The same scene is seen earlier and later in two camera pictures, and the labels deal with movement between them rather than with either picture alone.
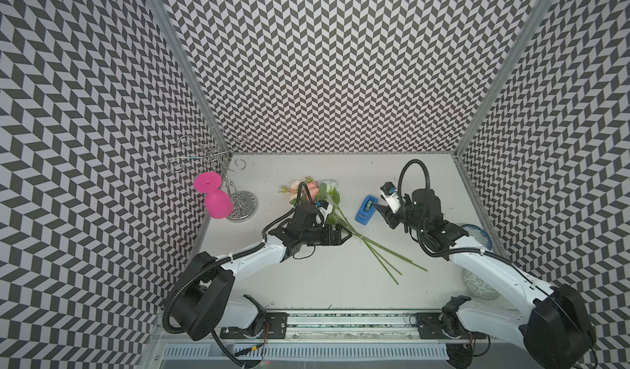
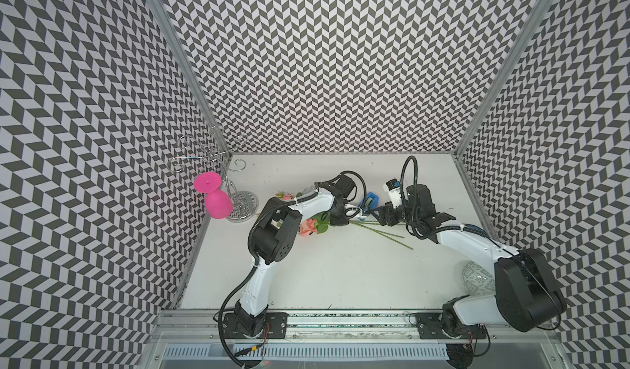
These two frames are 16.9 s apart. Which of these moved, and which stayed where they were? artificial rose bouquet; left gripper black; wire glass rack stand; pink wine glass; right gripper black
Moved: artificial rose bouquet; left gripper black
Stayed: right gripper black; pink wine glass; wire glass rack stand
